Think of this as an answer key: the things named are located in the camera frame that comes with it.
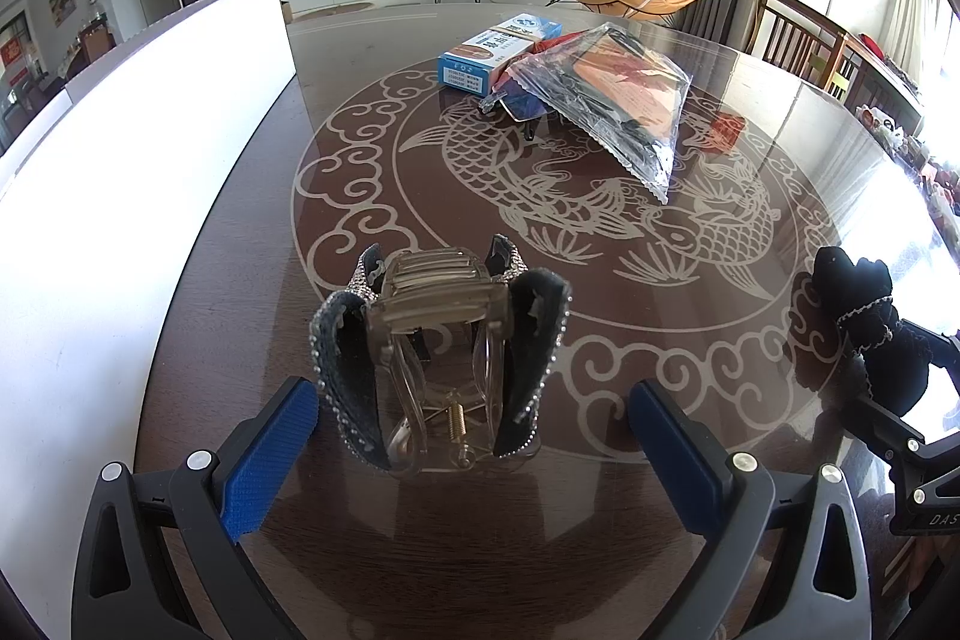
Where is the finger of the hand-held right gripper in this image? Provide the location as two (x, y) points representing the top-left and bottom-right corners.
(844, 394), (931, 457)
(904, 319), (960, 378)

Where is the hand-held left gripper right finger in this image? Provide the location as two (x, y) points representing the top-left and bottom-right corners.
(628, 379), (875, 640)

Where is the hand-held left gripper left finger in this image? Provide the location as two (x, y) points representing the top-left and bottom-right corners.
(73, 376), (321, 640)

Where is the black velvet hair bow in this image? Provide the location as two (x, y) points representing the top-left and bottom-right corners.
(810, 245), (935, 420)

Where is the rhinestone bow hair clip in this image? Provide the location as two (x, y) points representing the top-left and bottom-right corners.
(310, 235), (572, 477)

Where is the blue white cream box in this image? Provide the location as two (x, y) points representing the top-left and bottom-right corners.
(437, 12), (565, 95)

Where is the dark glass desktop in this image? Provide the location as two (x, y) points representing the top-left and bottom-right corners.
(135, 2), (960, 640)

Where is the colourful clutter pile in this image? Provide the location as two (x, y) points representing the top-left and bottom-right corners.
(855, 100), (960, 221)

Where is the wooden dining chair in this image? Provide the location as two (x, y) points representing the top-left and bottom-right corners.
(746, 0), (852, 90)
(829, 32), (923, 116)

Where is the clear plastic bag orange card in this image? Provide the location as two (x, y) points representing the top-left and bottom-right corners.
(491, 23), (691, 206)

